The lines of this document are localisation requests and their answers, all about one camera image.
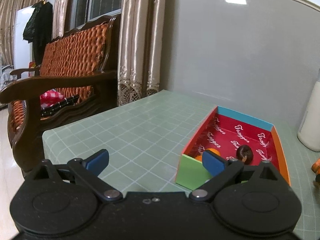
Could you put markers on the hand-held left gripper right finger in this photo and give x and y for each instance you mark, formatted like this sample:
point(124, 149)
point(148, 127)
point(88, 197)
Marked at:
point(212, 163)

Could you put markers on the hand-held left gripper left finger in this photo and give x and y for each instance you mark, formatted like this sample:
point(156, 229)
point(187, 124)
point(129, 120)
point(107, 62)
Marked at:
point(95, 161)

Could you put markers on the colourful cardboard box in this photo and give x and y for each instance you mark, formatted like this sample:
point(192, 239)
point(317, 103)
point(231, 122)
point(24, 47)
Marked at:
point(232, 135)

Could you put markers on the green grid table cover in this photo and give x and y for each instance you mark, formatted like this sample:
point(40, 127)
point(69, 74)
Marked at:
point(140, 130)

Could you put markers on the black object on sofa seat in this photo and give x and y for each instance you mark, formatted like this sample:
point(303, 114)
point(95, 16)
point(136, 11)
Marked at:
point(62, 103)

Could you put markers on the red checked cloth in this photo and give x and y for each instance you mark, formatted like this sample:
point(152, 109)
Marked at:
point(51, 97)

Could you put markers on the wooden sofa with orange cushion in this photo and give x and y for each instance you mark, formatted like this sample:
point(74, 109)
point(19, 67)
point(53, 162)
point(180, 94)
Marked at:
point(75, 62)

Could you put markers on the small red-orange fruit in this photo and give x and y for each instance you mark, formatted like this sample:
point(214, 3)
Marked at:
point(316, 164)

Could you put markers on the white thermos jug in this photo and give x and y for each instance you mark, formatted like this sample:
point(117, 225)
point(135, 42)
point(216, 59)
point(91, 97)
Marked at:
point(311, 122)

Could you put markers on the white refrigerator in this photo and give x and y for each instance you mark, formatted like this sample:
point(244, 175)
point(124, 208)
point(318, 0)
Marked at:
point(21, 40)

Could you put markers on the black hanging garment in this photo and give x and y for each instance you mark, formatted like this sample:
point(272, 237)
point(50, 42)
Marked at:
point(40, 30)

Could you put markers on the window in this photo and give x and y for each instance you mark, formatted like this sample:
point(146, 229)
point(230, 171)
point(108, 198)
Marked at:
point(102, 0)

